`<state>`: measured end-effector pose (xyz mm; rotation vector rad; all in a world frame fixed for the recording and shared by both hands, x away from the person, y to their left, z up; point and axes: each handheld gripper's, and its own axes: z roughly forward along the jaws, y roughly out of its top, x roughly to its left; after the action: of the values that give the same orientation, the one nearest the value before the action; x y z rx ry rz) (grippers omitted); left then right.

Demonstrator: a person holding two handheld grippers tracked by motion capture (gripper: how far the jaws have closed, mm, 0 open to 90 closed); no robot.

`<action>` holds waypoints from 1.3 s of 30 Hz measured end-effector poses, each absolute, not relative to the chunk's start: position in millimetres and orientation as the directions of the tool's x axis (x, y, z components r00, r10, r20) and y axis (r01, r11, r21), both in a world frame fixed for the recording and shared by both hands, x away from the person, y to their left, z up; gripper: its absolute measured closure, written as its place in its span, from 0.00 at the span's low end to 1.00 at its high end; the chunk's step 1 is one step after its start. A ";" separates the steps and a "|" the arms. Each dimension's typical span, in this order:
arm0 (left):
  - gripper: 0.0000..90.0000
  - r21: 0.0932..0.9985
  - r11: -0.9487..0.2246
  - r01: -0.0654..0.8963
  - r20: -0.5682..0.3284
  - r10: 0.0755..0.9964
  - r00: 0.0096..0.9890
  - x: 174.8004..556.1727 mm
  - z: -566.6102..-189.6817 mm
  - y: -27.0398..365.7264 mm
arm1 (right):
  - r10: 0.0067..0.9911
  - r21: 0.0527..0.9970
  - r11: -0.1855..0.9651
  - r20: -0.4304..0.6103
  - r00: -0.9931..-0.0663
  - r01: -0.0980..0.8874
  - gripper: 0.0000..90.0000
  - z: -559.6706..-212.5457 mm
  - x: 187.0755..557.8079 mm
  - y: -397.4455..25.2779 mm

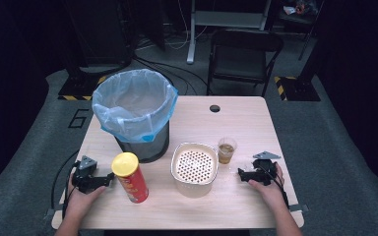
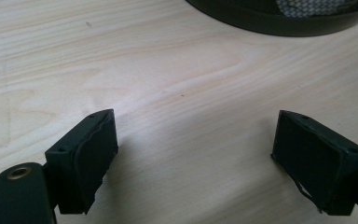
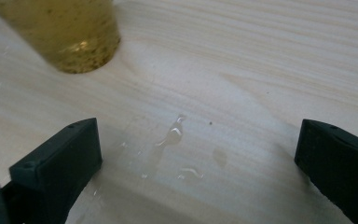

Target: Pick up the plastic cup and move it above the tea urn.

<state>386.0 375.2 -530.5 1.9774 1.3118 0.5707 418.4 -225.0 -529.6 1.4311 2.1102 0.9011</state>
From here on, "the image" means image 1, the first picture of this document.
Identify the grey metal table bracket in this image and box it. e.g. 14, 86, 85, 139
288, 203, 310, 213
43, 207, 64, 221

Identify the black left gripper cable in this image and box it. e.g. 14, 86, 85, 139
50, 148, 81, 220

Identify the black stand base hazard tape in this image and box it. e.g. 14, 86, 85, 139
273, 75, 322, 102
57, 64, 113, 101

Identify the person's right hand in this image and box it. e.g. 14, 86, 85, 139
247, 161, 288, 211

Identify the white floor cable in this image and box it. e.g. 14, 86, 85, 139
166, 0, 209, 51

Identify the person's left hand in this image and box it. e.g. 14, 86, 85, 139
65, 170, 108, 218

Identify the black floor cable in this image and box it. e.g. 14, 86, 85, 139
132, 54, 212, 96

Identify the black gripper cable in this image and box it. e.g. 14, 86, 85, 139
50, 148, 81, 220
258, 162, 290, 209

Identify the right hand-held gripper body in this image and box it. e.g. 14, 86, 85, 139
251, 150, 282, 187

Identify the blue translucent trash bag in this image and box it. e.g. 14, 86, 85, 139
91, 68, 179, 144

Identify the clear plastic cup brown liquid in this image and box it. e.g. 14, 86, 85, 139
217, 137, 238, 165

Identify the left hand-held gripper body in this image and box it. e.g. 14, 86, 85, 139
71, 154, 108, 194

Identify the black mesh trash bin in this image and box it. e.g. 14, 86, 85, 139
113, 120, 171, 164

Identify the white metal desk frame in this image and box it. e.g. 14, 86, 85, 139
185, 0, 273, 65

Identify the black folding chair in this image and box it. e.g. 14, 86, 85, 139
206, 28, 285, 98

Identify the red chips can yellow lid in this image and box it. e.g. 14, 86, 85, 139
110, 151, 150, 205

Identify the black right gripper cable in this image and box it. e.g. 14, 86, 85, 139
258, 162, 290, 209

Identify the black equipment cabinet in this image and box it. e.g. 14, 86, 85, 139
61, 0, 136, 71

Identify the beige container with perforated strainer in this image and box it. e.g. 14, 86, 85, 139
169, 142, 220, 199

